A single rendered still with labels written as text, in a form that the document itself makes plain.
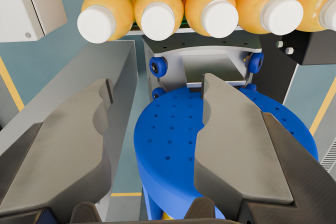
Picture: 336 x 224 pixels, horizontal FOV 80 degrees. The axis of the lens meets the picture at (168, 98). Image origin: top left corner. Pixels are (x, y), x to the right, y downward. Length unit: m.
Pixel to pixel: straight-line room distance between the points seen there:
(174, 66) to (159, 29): 0.22
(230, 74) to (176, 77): 0.15
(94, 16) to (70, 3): 1.22
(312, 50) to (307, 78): 1.42
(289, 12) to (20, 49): 1.64
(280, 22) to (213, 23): 0.08
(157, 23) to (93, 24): 0.07
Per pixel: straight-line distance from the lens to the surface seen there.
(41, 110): 0.82
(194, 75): 0.37
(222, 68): 0.40
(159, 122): 0.35
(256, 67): 0.44
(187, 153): 0.30
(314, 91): 1.97
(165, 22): 0.25
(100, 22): 0.26
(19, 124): 0.79
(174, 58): 0.46
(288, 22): 0.29
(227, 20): 0.26
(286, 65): 1.53
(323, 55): 0.47
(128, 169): 2.25
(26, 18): 0.30
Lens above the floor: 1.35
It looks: 57 degrees down
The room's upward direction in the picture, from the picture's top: 178 degrees clockwise
